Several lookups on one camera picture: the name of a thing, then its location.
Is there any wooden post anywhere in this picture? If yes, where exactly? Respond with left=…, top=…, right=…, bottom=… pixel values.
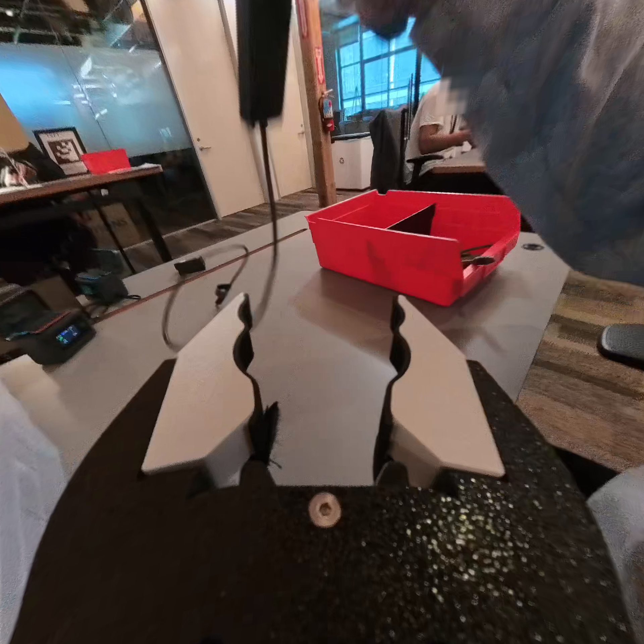
left=297, top=0, right=338, bottom=207

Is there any black jacket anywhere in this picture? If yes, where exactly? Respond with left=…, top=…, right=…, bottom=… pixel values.
left=370, top=108, right=411, bottom=194

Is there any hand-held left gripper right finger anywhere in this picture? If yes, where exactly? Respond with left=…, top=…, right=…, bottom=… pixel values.
left=372, top=294, right=506, bottom=489

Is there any framed marker tag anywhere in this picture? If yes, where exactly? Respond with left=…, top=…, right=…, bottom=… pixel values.
left=33, top=127, right=89, bottom=176

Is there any white door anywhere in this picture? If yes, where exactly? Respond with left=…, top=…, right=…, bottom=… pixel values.
left=143, top=0, right=265, bottom=219
left=262, top=0, right=315, bottom=198

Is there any white trash bin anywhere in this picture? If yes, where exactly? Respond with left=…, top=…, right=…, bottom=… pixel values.
left=332, top=136, right=374, bottom=191

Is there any black charger with display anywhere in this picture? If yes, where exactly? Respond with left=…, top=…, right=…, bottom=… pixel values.
left=22, top=308, right=97, bottom=366

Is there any person's right forearm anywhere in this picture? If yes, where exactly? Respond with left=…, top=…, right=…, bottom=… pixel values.
left=352, top=0, right=644, bottom=287

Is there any cardboard box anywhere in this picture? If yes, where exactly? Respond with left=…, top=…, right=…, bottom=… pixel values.
left=83, top=201, right=147, bottom=250

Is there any black battery charging dock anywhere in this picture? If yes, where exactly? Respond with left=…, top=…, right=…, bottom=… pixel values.
left=75, top=269, right=129, bottom=305

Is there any black chair armrest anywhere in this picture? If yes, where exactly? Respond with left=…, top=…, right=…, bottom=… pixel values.
left=598, top=323, right=644, bottom=370

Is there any long dark work table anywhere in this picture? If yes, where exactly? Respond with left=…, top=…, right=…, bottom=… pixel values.
left=0, top=165, right=174, bottom=275

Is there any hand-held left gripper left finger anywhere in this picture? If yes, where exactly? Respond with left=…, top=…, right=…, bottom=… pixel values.
left=141, top=293, right=280, bottom=489

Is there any dark grey usb cable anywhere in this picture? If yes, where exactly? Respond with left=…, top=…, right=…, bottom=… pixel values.
left=162, top=121, right=280, bottom=351

